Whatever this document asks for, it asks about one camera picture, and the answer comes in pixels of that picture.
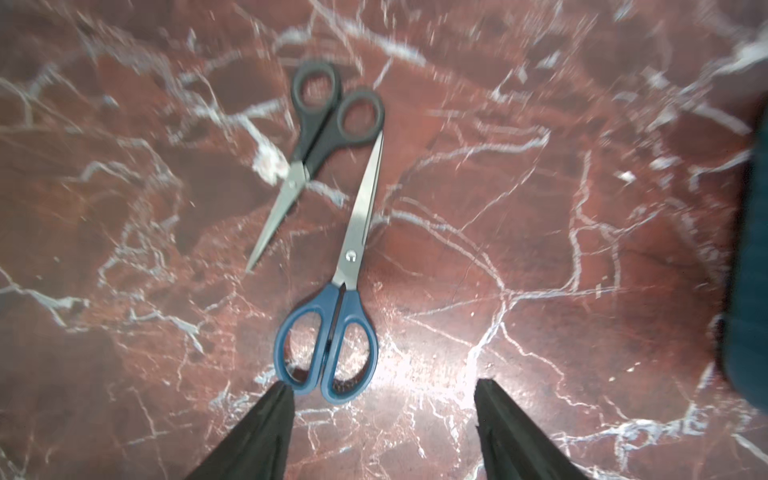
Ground teal plastic storage box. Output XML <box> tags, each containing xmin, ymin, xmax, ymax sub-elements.
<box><xmin>721</xmin><ymin>111</ymin><xmax>767</xmax><ymax>412</ymax></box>

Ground small black scissors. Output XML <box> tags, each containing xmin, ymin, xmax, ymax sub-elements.
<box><xmin>245</xmin><ymin>60</ymin><xmax>385</xmax><ymax>272</ymax></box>

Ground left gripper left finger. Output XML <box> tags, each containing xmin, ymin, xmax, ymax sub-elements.
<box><xmin>188</xmin><ymin>381</ymin><xmax>295</xmax><ymax>480</ymax></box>

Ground blue handled scissors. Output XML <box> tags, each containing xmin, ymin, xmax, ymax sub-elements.
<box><xmin>273</xmin><ymin>134</ymin><xmax>383</xmax><ymax>405</ymax></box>

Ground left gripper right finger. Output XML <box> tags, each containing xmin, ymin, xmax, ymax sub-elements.
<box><xmin>474</xmin><ymin>379</ymin><xmax>585</xmax><ymax>480</ymax></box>

